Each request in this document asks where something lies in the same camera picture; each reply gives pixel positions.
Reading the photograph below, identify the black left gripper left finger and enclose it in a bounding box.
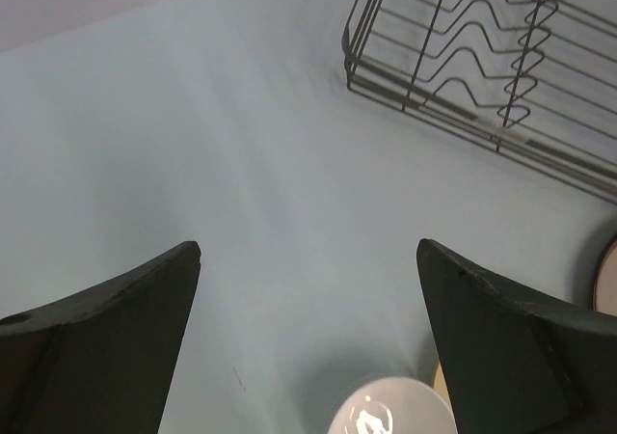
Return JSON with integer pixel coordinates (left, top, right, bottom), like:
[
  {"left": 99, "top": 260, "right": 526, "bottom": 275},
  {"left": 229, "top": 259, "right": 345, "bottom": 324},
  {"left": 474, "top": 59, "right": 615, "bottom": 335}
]
[{"left": 1, "top": 241, "right": 201, "bottom": 433}]

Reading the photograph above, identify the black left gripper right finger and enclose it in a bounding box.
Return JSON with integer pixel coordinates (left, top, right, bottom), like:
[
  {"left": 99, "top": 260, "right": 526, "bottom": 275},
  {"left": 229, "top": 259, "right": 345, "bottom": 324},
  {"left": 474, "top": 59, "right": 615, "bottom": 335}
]
[{"left": 416, "top": 239, "right": 616, "bottom": 433}]

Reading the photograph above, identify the white bowl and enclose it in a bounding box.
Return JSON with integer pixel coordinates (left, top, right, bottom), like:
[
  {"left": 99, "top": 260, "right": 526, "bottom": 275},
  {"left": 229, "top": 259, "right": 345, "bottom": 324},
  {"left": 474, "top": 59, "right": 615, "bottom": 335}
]
[{"left": 328, "top": 377, "right": 457, "bottom": 434}]

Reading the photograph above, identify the dark wire dish rack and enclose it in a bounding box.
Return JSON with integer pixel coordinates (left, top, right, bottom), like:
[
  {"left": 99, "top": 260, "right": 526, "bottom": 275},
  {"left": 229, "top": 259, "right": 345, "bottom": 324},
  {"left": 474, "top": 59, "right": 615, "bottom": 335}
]
[{"left": 341, "top": 0, "right": 616, "bottom": 202}]

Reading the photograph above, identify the beige bird pattern plate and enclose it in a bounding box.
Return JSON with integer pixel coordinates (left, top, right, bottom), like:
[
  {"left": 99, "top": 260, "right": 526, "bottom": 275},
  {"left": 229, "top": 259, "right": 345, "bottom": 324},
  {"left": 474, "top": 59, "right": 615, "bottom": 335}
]
[{"left": 432, "top": 363, "right": 451, "bottom": 405}]

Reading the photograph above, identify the red rimmed round plate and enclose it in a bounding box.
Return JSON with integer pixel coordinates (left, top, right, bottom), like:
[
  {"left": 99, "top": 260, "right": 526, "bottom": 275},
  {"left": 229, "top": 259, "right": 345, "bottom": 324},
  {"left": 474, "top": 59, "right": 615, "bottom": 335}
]
[{"left": 593, "top": 236, "right": 617, "bottom": 316}]

